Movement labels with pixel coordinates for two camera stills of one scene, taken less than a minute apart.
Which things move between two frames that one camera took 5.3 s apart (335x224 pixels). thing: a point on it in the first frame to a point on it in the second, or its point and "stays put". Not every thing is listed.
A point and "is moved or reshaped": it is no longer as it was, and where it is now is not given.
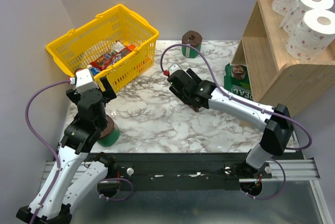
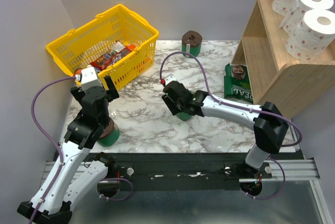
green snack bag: [236, 80] stays put
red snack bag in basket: [119, 51] stays put
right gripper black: [196, 77] to [173, 109]
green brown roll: [196, 109] is moved or reshaped
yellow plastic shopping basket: [120, 44] stays put
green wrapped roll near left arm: [110, 134] stays put
